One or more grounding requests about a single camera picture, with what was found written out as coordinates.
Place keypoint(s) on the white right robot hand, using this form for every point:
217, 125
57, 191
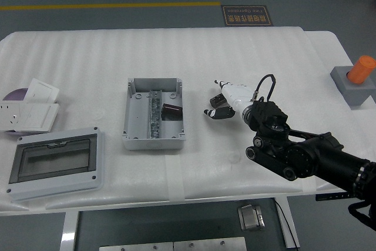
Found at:
239, 95

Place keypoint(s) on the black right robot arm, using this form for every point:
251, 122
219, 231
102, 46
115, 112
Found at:
308, 154

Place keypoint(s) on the grey open junction box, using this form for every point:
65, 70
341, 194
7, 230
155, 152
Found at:
138, 115

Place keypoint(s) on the metal floor box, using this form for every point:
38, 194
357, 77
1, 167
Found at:
251, 218

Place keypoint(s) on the white foam mat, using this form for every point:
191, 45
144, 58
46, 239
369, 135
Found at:
205, 57

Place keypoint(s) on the black block with red stripe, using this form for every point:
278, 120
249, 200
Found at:
171, 111

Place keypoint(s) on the black floor sign orange text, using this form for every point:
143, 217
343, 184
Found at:
246, 16

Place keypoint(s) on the grey block base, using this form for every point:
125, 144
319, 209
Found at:
340, 76

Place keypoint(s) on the white tape strip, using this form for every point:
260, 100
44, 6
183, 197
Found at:
175, 180

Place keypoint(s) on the orange cylinder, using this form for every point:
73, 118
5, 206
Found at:
360, 70

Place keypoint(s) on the black table control panel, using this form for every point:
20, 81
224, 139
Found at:
332, 197

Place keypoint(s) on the white table leg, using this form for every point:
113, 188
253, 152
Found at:
290, 224
70, 230

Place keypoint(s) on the metal floor plate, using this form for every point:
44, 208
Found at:
135, 247
210, 244

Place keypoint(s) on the grey cover with dark window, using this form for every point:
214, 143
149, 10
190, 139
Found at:
55, 160

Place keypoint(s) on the purple disc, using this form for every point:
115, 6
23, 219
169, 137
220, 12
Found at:
16, 94

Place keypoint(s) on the metal mounting rail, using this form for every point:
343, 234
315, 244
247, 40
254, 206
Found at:
155, 115

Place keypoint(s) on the white switch plate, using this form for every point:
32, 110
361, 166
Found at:
41, 90
36, 117

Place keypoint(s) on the white wall socket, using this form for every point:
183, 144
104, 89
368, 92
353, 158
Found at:
10, 115

